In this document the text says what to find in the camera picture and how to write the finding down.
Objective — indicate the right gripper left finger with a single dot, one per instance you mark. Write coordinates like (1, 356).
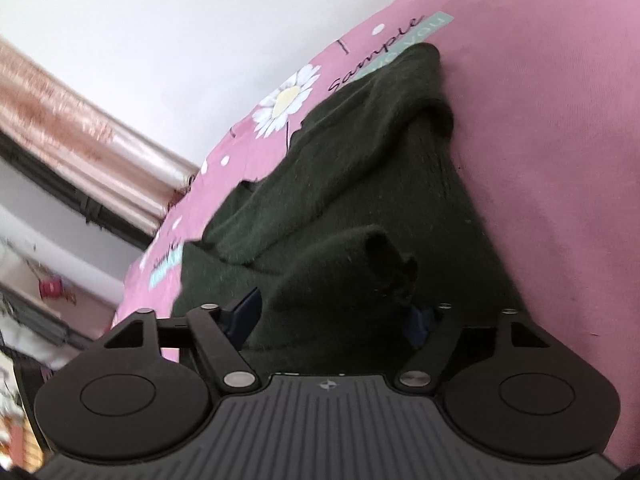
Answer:
(218, 336)

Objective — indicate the red hanging ornament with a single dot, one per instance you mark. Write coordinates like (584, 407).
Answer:
(54, 288)

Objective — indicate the beige pink curtain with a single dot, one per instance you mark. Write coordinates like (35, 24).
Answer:
(122, 170)

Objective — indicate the dark wooden door frame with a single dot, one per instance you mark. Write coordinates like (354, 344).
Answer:
(49, 181)

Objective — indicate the dark green knit sweater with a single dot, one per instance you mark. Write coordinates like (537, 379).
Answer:
(361, 231)

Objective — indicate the pink floral bed sheet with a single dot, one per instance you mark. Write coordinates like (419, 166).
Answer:
(546, 136)

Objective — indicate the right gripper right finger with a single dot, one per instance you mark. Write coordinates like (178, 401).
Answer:
(427, 367)

